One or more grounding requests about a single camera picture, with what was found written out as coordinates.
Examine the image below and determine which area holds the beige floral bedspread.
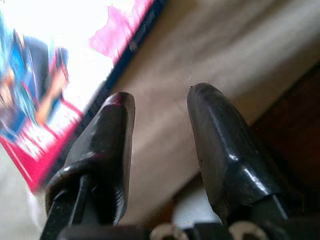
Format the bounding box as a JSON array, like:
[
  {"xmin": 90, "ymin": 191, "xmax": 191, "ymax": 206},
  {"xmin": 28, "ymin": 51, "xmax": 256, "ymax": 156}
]
[{"xmin": 113, "ymin": 0, "xmax": 320, "ymax": 226}]

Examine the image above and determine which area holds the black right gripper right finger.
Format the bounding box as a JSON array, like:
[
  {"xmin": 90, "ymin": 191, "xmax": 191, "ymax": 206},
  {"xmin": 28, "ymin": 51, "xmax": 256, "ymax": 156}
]
[{"xmin": 186, "ymin": 82, "xmax": 292, "ymax": 224}]

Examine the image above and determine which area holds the colourful illustrated book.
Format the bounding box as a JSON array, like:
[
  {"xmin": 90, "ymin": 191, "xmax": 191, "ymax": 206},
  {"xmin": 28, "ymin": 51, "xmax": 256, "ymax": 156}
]
[{"xmin": 0, "ymin": 0, "xmax": 168, "ymax": 193}]

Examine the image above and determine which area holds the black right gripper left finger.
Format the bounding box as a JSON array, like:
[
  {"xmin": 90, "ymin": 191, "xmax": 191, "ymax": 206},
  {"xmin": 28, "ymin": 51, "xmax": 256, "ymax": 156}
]
[{"xmin": 45, "ymin": 92, "xmax": 136, "ymax": 227}]

